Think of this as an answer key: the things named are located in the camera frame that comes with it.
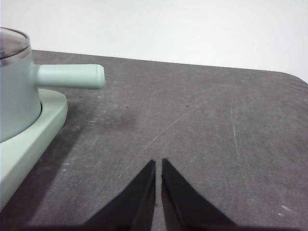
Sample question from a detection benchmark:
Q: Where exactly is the mint green cooker base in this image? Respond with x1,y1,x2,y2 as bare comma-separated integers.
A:
0,88,68,205

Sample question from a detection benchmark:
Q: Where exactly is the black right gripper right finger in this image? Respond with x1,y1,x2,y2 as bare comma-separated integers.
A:
161,158,238,228

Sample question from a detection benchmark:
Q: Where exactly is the mint green pot with handle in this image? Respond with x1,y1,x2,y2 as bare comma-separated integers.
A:
0,36,106,143

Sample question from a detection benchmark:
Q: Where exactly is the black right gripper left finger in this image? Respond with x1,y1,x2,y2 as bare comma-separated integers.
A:
83,159,157,228

